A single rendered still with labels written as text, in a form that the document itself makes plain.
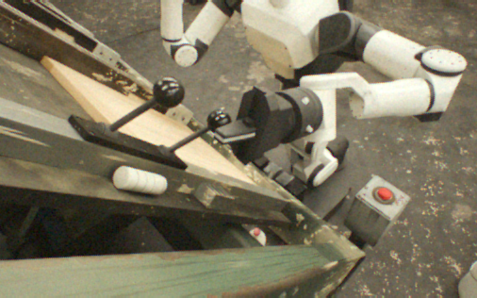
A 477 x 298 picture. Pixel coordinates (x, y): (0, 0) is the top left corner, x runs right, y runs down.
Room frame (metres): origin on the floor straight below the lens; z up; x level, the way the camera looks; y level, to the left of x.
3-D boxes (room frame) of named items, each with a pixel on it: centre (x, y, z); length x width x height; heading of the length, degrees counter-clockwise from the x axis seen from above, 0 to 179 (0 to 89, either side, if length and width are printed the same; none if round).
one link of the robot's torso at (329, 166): (1.24, -0.43, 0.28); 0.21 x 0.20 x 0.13; 133
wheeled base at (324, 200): (1.22, -0.41, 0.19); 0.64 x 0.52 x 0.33; 133
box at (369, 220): (0.57, -0.43, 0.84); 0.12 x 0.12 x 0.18; 43
